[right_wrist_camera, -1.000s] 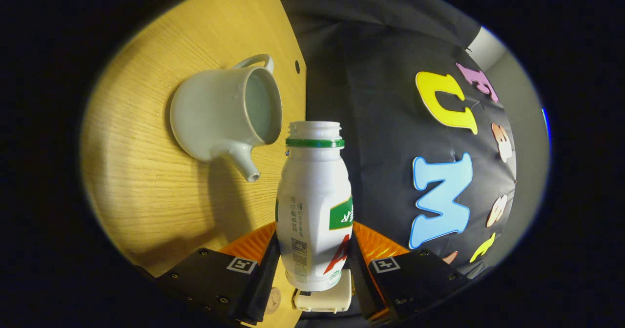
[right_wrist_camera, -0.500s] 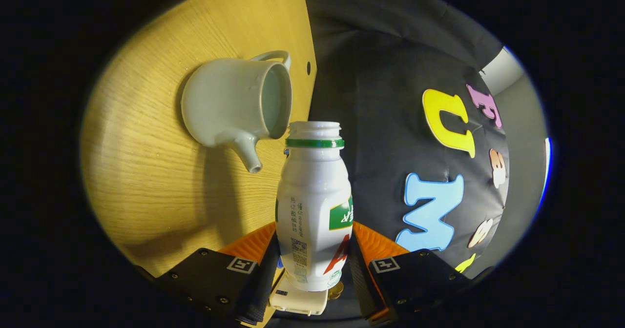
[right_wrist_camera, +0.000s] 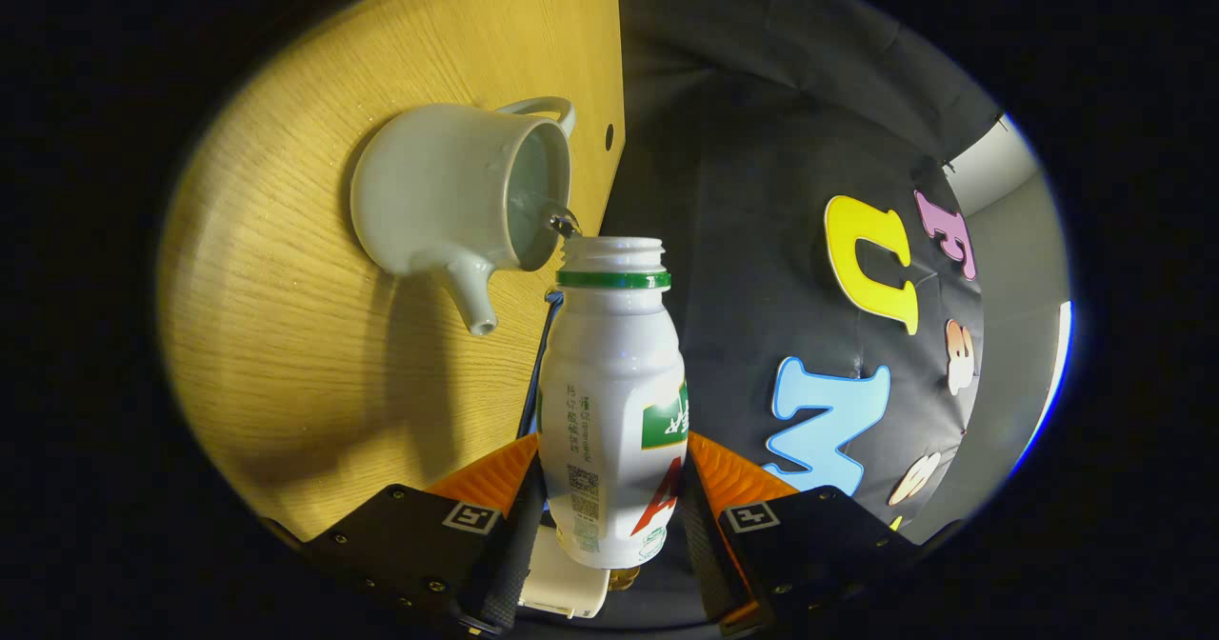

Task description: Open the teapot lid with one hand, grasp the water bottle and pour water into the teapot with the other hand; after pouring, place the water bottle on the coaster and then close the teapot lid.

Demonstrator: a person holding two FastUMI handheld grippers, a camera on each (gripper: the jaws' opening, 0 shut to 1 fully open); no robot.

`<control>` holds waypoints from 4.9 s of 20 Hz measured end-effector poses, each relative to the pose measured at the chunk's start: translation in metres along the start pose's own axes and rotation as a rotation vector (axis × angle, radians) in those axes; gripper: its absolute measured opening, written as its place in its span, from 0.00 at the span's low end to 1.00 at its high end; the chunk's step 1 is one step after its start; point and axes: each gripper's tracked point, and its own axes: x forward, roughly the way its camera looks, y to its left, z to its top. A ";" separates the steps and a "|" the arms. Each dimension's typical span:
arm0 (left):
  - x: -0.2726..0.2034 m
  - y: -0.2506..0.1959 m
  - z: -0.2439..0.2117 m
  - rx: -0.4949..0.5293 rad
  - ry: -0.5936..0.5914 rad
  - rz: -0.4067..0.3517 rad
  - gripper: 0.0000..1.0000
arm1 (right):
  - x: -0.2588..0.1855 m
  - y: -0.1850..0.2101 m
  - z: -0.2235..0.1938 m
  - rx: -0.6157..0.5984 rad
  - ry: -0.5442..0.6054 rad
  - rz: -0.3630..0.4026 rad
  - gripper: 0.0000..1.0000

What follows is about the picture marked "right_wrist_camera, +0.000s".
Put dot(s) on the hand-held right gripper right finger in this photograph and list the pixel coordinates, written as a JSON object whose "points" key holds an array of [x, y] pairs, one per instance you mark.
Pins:
{"points": [[700, 545]]}

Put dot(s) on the white toaster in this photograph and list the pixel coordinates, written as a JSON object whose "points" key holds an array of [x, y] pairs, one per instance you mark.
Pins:
{"points": [[562, 588]]}

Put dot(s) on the brown toast slice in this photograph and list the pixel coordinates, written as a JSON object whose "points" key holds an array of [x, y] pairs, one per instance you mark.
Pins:
{"points": [[624, 580]]}

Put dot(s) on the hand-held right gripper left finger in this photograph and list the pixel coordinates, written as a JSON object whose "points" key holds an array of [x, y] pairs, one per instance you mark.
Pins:
{"points": [[514, 554]]}

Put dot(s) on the white ceramic teacup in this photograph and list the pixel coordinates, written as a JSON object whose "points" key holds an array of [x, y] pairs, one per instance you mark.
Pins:
{"points": [[429, 192]]}

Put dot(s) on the black backdrop cloth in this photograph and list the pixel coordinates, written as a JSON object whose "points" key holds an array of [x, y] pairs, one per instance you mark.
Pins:
{"points": [[762, 145]]}

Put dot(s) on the white plastic water bottle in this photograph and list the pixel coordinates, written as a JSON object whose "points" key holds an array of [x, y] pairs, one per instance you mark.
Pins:
{"points": [[609, 402]]}

